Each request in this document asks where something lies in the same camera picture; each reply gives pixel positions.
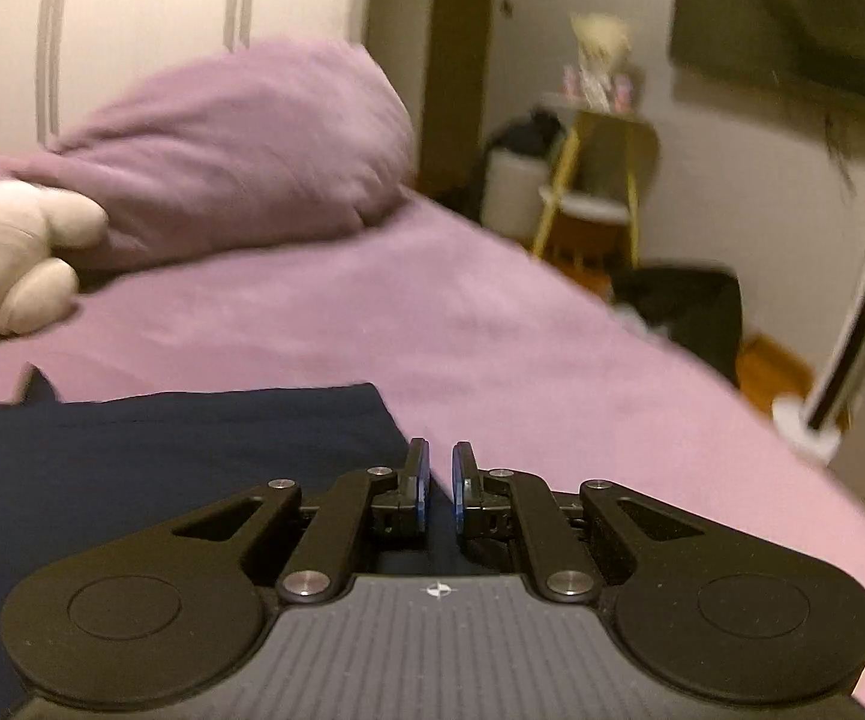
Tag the yellow side table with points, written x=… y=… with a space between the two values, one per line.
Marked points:
x=597 y=165

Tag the purple pillow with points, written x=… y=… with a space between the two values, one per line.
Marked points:
x=237 y=142

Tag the dark clothing heap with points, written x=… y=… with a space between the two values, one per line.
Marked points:
x=526 y=133

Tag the small doll figurine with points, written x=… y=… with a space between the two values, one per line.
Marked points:
x=601 y=60

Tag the pink bed blanket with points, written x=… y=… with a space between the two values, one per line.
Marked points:
x=492 y=345

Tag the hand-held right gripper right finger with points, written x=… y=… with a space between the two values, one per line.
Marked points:
x=462 y=481

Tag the cream plush toy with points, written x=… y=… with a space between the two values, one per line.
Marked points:
x=5 y=262

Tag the white wardrobe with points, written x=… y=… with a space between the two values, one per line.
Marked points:
x=140 y=7

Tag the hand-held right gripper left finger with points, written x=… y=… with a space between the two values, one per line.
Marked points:
x=421 y=481

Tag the white round bin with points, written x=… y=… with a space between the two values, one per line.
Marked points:
x=515 y=191

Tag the navy zip jacket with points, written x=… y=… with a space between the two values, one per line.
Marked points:
x=140 y=457

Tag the black bag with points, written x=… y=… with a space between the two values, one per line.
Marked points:
x=680 y=315

